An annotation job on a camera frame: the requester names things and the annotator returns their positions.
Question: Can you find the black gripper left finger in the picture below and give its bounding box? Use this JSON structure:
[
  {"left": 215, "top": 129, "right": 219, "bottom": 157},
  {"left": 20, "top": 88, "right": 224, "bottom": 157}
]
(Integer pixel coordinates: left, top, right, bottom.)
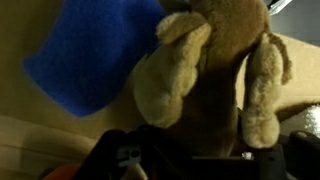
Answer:
[{"left": 76, "top": 130, "right": 147, "bottom": 180}]

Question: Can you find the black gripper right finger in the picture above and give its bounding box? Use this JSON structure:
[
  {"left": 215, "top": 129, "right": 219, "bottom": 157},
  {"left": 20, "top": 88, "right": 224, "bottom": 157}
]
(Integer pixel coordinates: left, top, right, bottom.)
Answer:
[{"left": 246, "top": 144, "right": 289, "bottom": 180}]

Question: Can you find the brown plush toy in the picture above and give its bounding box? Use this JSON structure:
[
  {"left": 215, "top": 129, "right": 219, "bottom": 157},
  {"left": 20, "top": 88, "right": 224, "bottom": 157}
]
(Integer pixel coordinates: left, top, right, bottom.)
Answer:
[{"left": 133, "top": 0, "right": 292, "bottom": 157}]

